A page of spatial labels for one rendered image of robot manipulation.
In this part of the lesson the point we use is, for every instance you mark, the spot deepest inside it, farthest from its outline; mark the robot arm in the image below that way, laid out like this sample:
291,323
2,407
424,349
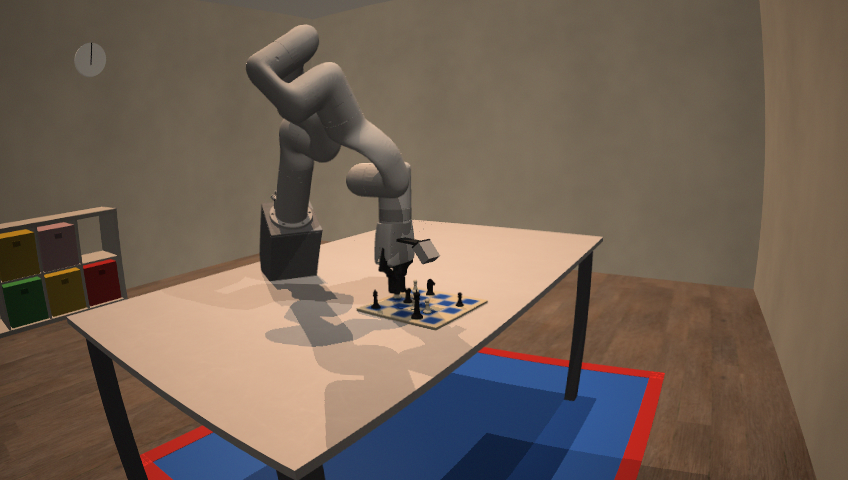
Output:
324,89

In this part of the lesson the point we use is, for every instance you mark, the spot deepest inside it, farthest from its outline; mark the blue and tan chessboard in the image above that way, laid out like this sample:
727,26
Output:
442,305

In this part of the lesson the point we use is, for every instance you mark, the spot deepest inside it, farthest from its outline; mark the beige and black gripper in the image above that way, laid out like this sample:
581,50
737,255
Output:
394,254

